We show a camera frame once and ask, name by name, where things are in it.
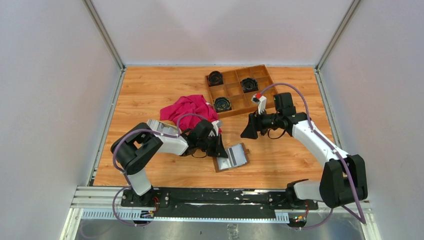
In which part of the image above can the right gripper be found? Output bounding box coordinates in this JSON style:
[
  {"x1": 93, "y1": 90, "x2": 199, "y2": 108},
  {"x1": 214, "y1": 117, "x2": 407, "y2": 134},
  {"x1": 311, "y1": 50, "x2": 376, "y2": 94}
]
[{"x1": 241, "y1": 107, "x2": 283, "y2": 140}]

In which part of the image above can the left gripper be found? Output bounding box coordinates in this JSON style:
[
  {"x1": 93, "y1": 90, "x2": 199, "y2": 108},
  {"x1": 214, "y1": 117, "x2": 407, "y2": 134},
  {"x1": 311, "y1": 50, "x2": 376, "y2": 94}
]
[{"x1": 197, "y1": 133, "x2": 228, "y2": 158}]

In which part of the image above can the brown leather card holder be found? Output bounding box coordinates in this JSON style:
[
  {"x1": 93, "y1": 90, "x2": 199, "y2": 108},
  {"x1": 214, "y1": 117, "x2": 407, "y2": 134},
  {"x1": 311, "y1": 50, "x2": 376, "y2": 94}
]
[{"x1": 213, "y1": 143, "x2": 250, "y2": 173}]

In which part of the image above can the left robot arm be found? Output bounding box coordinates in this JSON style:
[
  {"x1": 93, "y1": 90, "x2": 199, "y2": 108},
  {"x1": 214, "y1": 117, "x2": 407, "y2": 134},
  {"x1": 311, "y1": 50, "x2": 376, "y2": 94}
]
[{"x1": 110, "y1": 119, "x2": 228, "y2": 207}]

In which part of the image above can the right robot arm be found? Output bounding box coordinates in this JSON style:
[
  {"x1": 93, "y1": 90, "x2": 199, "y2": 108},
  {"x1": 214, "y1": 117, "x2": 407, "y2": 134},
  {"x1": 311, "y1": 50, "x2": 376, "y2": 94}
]
[{"x1": 240, "y1": 92, "x2": 368, "y2": 209}]

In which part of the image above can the beige oval card box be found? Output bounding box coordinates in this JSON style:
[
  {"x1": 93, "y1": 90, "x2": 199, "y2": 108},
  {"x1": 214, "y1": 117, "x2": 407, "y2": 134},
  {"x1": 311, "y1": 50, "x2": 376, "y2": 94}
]
[{"x1": 147, "y1": 119, "x2": 178, "y2": 135}]

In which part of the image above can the wooden compartment tray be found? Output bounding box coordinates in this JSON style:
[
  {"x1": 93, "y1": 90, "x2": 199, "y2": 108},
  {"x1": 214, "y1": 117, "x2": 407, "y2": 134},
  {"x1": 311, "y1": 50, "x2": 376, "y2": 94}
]
[{"x1": 204, "y1": 65, "x2": 278, "y2": 119}]

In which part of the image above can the black coiled belt bottom-left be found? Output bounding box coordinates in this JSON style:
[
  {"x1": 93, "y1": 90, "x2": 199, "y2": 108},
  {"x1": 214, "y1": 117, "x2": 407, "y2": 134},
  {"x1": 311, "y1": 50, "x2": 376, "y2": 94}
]
[{"x1": 213, "y1": 96, "x2": 232, "y2": 113}]

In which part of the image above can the black coiled belt centre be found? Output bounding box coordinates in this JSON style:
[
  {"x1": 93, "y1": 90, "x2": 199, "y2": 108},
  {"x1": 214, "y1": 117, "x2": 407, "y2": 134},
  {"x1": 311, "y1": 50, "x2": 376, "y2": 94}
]
[{"x1": 240, "y1": 77, "x2": 259, "y2": 93}]

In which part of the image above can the magenta cloth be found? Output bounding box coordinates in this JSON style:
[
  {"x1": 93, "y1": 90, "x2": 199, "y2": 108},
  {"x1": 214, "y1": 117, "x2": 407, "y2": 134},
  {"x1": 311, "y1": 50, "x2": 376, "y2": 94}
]
[{"x1": 160, "y1": 94, "x2": 219, "y2": 132}]

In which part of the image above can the black coiled belt top-left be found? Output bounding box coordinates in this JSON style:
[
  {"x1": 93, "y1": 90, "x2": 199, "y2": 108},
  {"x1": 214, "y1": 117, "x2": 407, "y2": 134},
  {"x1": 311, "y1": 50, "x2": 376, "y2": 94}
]
[{"x1": 207, "y1": 70, "x2": 224, "y2": 87}]

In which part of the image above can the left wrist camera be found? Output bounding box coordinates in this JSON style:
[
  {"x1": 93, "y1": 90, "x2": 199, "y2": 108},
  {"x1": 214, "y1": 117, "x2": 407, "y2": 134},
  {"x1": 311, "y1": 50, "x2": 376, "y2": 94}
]
[{"x1": 212, "y1": 120, "x2": 223, "y2": 134}]

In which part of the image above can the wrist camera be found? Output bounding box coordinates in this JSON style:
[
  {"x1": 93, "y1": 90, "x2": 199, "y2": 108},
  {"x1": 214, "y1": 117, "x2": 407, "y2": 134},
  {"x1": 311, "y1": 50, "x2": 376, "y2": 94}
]
[
  {"x1": 212, "y1": 120, "x2": 223, "y2": 134},
  {"x1": 251, "y1": 92, "x2": 267, "y2": 115}
]

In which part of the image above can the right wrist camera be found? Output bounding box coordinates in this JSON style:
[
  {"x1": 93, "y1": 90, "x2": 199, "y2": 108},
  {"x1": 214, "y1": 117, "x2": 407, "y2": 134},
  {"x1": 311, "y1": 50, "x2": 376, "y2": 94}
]
[{"x1": 251, "y1": 92, "x2": 267, "y2": 115}]

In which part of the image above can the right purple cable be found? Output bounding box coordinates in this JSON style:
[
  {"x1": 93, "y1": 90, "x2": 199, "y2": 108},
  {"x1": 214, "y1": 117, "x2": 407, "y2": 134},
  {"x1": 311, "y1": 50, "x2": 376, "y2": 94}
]
[{"x1": 259, "y1": 82, "x2": 367, "y2": 231}]

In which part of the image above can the purple cable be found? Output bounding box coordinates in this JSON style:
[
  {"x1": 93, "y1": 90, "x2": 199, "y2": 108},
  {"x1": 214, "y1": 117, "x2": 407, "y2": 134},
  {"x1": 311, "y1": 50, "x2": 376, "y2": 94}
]
[
  {"x1": 259, "y1": 82, "x2": 367, "y2": 231},
  {"x1": 111, "y1": 113, "x2": 210, "y2": 228}
]

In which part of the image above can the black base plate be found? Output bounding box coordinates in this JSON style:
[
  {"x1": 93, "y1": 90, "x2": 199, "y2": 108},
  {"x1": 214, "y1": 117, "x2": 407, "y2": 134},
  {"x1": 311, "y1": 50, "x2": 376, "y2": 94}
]
[{"x1": 119, "y1": 187, "x2": 318, "y2": 219}]

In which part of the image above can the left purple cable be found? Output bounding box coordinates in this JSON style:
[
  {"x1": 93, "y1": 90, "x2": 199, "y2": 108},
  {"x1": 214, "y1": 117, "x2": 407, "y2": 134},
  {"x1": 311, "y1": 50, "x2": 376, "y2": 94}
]
[{"x1": 111, "y1": 113, "x2": 210, "y2": 228}]

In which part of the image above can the aluminium frame rail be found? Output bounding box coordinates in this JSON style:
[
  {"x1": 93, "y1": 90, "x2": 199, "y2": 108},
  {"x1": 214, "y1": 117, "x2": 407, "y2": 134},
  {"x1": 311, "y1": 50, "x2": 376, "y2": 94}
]
[{"x1": 61, "y1": 186, "x2": 357, "y2": 240}]

